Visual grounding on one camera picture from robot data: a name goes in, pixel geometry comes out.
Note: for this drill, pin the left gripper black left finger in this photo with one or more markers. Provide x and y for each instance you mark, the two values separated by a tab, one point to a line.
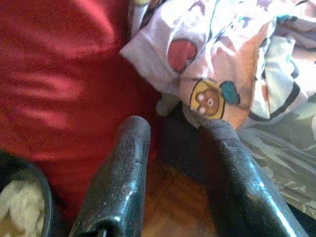
116	182

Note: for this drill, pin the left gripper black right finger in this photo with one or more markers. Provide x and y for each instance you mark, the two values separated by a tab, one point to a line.
242	187

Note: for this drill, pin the pink cartoon print blanket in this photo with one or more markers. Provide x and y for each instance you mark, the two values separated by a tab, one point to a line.
222	49

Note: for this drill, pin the black round waste bin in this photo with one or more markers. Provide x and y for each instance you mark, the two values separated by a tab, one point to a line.
48	197

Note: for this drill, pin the crumpled beige paper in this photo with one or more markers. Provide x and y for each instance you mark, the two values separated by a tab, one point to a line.
19	209

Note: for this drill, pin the red cushion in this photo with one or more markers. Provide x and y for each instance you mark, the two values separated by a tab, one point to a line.
61	74

